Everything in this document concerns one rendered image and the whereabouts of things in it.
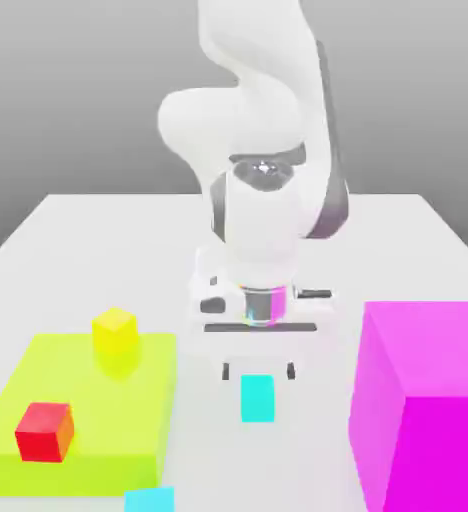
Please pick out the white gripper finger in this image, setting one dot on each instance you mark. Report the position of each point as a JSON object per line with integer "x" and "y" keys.
{"x": 226, "y": 372}
{"x": 290, "y": 371}

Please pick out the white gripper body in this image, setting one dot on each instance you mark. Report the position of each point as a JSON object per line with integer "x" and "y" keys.
{"x": 260, "y": 344}

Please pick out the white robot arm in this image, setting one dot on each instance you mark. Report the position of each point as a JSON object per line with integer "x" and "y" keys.
{"x": 258, "y": 120}

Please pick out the small cyan cube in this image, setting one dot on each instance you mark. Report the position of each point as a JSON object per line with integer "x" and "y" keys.
{"x": 149, "y": 500}
{"x": 257, "y": 398}

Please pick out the small yellow cube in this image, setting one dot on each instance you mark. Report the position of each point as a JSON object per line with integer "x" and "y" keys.
{"x": 114, "y": 340}

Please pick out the small red cube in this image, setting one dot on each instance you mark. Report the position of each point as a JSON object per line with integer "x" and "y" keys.
{"x": 42, "y": 434}

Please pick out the large lime box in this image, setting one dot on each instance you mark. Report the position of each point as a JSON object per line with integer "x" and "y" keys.
{"x": 98, "y": 420}

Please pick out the large magenta box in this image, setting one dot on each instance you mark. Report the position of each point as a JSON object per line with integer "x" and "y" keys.
{"x": 426, "y": 400}

